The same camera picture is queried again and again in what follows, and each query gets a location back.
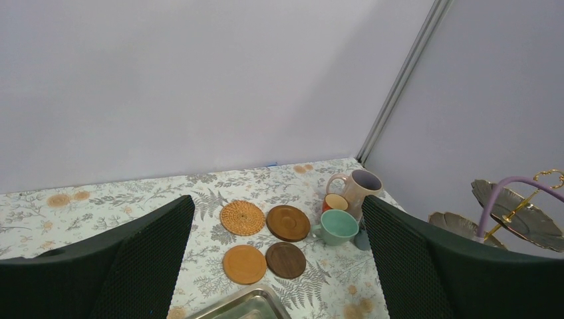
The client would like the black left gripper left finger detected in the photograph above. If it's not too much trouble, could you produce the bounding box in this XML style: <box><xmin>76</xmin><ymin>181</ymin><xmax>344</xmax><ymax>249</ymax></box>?
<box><xmin>1</xmin><ymin>195</ymin><xmax>195</xmax><ymax>318</ymax></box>

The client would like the stainless steel tray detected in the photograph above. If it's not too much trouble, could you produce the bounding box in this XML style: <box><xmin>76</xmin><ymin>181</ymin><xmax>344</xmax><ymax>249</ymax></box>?
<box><xmin>188</xmin><ymin>284</ymin><xmax>291</xmax><ymax>319</ymax></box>

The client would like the aluminium frame post right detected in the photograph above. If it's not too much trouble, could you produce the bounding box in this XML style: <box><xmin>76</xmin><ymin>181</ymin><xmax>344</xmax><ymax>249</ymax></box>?
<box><xmin>356</xmin><ymin>0</ymin><xmax>452</xmax><ymax>166</ymax></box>

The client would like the brown wooden saucer coaster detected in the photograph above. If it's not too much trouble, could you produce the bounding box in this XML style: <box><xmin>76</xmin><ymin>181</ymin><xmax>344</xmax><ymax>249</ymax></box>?
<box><xmin>266</xmin><ymin>205</ymin><xmax>311</xmax><ymax>243</ymax></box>

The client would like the grey patterned mug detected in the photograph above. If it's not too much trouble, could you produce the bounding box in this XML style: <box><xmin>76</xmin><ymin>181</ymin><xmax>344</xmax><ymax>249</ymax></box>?
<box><xmin>353</xmin><ymin>228</ymin><xmax>371</xmax><ymax>251</ymax></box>

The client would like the light orange wooden coaster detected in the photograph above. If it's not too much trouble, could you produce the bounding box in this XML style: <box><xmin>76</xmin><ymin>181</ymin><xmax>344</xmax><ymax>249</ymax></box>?
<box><xmin>222</xmin><ymin>245</ymin><xmax>267</xmax><ymax>285</ymax></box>

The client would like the woven rattan coaster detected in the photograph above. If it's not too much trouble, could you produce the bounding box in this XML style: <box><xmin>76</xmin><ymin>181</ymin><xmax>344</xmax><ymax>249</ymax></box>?
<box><xmin>219</xmin><ymin>200</ymin><xmax>265</xmax><ymax>236</ymax></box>

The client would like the three tier black cake stand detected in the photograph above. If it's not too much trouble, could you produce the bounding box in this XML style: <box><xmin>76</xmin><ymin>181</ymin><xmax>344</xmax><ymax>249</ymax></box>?
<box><xmin>428</xmin><ymin>187</ymin><xmax>563</xmax><ymax>253</ymax></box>

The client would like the small red cup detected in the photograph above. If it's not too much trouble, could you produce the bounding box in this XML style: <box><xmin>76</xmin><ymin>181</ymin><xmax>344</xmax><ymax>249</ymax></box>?
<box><xmin>322</xmin><ymin>193</ymin><xmax>349</xmax><ymax>213</ymax></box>

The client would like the dark walnut coaster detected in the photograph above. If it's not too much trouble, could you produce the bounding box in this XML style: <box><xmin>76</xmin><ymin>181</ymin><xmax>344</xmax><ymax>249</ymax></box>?
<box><xmin>265</xmin><ymin>242</ymin><xmax>307</xmax><ymax>279</ymax></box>

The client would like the mint green cup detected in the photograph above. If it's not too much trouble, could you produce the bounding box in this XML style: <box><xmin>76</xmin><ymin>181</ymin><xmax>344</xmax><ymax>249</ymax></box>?
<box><xmin>310</xmin><ymin>209</ymin><xmax>359</xmax><ymax>247</ymax></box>

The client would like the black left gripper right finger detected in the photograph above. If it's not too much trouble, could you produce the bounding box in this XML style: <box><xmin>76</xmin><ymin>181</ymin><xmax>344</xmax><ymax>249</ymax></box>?
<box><xmin>362</xmin><ymin>195</ymin><xmax>563</xmax><ymax>318</ymax></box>

